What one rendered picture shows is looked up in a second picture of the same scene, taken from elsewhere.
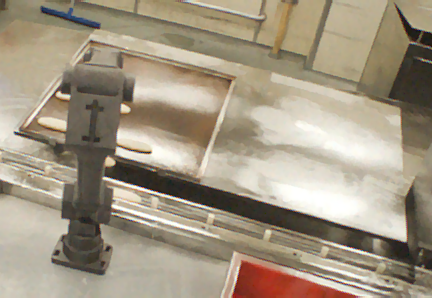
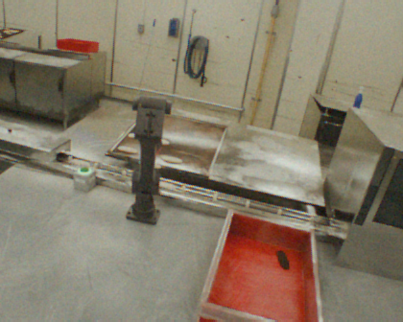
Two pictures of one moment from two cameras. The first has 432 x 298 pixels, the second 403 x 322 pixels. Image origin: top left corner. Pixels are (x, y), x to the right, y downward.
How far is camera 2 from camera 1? 0.17 m
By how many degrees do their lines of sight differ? 9
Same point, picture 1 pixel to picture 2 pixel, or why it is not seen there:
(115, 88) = (161, 105)
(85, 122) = (145, 123)
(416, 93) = (327, 141)
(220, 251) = (221, 212)
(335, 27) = (282, 113)
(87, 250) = (146, 210)
